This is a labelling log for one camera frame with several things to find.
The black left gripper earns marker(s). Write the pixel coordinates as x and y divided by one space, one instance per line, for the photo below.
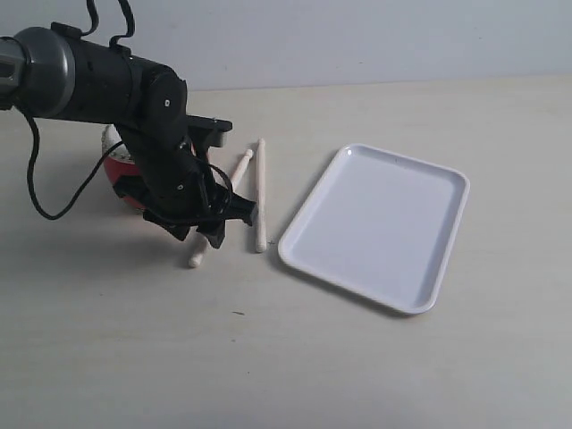
176 187

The white plastic tray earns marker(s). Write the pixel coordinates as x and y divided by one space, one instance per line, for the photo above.
380 226

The wooden drumstick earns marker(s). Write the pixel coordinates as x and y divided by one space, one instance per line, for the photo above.
261 239
202 244

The small red drum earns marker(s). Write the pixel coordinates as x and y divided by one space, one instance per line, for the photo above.
119 162

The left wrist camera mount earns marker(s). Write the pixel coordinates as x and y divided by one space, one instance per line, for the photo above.
208 132

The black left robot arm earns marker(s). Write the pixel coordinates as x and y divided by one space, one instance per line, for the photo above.
53 73

